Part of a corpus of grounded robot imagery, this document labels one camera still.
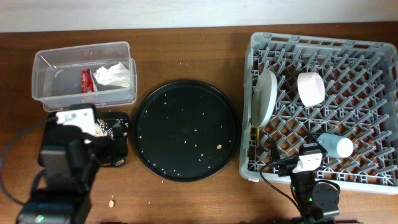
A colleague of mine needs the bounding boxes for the white tissue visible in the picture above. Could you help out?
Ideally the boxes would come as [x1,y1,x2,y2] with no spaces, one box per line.
[93,62,131,88]

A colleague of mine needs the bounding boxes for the red snack wrapper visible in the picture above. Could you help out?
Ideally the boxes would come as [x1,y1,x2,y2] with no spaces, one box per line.
[81,69,96,93]

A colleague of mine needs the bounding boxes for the light blue cup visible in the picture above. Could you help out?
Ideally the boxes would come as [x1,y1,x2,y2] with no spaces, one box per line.
[317,133,354,158]

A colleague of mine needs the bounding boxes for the grey plate with food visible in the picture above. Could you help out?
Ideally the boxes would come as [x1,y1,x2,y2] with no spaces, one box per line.
[251,70,278,128]

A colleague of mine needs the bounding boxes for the pink bowl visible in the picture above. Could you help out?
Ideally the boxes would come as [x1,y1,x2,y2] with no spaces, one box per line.
[297,72,325,108]

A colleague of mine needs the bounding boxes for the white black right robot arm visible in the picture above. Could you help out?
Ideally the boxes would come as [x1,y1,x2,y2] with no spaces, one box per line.
[269,135,340,223]

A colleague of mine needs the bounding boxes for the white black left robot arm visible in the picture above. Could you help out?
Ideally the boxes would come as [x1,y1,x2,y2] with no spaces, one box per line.
[1,116,127,223]

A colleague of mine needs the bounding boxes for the grey dishwasher rack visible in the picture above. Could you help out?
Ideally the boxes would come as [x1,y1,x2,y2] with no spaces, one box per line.
[239,32,397,195]

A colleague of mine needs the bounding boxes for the black rectangular bin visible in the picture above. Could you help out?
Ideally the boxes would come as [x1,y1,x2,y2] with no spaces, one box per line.
[37,111,130,168]

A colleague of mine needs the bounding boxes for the rice and peanut pile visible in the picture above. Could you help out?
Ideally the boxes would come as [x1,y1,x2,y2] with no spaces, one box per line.
[95,119,113,138]

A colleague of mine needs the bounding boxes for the clear plastic bin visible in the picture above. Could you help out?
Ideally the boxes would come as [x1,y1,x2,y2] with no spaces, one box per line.
[32,41,137,112]

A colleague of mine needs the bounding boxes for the round black tray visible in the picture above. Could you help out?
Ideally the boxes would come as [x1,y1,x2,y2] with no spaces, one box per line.
[132,80,242,182]

